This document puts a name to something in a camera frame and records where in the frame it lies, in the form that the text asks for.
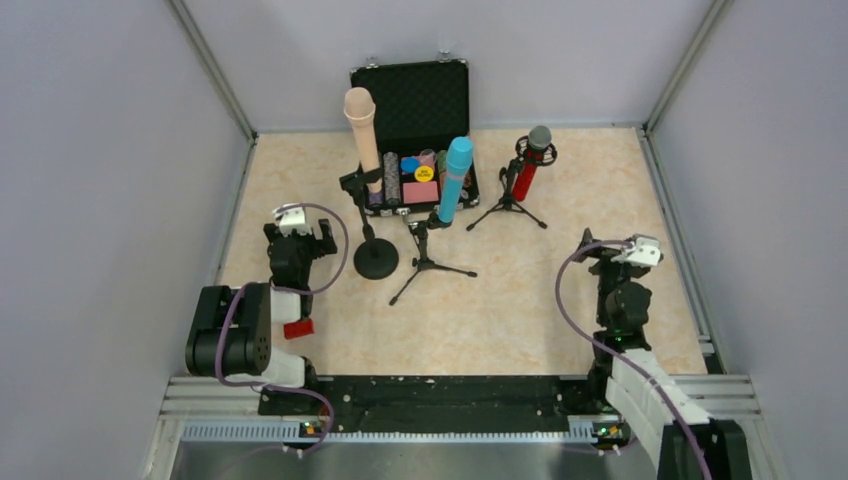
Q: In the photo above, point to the black round-base mic stand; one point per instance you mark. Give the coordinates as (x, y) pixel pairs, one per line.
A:
(376, 258)

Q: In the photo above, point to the peach pink microphone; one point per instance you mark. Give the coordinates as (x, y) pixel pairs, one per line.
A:
(360, 110)

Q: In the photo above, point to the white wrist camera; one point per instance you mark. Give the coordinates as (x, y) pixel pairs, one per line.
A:
(641, 251)
(291, 220)

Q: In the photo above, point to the black poker chip case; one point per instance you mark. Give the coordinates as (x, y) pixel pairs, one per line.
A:
(419, 105)

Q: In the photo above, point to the black tripod shock-mount stand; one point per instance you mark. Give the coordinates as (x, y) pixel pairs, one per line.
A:
(507, 202)

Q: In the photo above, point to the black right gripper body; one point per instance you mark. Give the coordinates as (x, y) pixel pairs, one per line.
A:
(610, 264)

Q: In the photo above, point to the red glitter microphone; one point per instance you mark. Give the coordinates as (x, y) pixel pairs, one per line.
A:
(534, 150)

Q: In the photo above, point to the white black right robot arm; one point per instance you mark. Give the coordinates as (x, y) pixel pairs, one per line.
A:
(681, 438)

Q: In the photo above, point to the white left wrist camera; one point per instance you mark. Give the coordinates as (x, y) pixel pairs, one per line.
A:
(291, 220)

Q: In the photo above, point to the blue toy microphone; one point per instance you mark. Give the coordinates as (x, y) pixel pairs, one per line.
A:
(458, 161)

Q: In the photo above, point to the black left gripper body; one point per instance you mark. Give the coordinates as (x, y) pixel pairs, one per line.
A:
(299, 241)

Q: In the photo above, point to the yellow big blind button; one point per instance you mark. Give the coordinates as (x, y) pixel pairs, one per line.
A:
(424, 174)

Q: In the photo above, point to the pink card deck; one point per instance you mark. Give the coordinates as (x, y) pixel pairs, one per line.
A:
(420, 192)

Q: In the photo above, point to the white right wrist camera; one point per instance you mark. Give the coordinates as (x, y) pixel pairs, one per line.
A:
(641, 251)

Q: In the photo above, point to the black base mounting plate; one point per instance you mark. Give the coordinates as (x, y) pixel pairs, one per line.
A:
(474, 404)

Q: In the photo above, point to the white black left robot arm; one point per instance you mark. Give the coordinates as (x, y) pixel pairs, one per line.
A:
(234, 337)

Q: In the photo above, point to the black tripod clip mic stand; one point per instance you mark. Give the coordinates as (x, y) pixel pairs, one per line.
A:
(419, 230)

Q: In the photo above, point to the blue dealer button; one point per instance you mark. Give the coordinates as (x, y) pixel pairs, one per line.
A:
(408, 165)

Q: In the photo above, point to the small red block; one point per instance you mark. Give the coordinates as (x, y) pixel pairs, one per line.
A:
(298, 329)

